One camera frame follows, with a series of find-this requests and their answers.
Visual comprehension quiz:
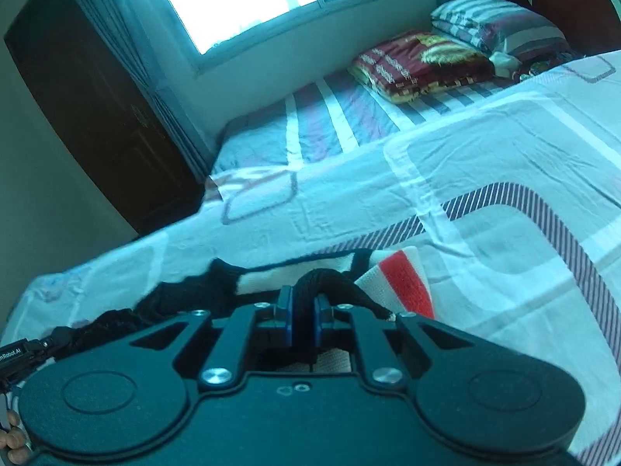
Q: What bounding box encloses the dark wooden door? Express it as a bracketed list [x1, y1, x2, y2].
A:
[4, 0, 205, 236]

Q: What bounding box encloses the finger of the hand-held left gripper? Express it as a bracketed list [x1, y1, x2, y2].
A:
[26, 327, 73, 362]

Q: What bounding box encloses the red scalloped headboard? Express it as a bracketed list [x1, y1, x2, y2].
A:
[487, 0, 621, 55]

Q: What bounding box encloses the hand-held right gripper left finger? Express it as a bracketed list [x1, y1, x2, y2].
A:
[128, 285, 296, 389]

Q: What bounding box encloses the blue curtain beside door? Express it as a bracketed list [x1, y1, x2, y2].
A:
[58, 0, 215, 181]

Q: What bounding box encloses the striped knit sweater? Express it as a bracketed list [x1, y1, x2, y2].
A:
[73, 247, 437, 374]

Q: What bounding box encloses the dark red patterned pillow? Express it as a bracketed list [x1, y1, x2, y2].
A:
[349, 31, 496, 104]

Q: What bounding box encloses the bed with striped sheet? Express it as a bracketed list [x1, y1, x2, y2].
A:
[208, 53, 534, 190]

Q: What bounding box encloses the bed with white patterned sheet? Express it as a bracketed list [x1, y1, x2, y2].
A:
[0, 49, 621, 466]

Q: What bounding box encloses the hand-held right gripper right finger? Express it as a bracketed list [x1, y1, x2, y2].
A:
[313, 296, 467, 389]

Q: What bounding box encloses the striped pillow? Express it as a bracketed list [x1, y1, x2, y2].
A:
[431, 0, 571, 59]

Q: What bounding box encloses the person's left hand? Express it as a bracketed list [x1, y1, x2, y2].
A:
[0, 410, 34, 466]

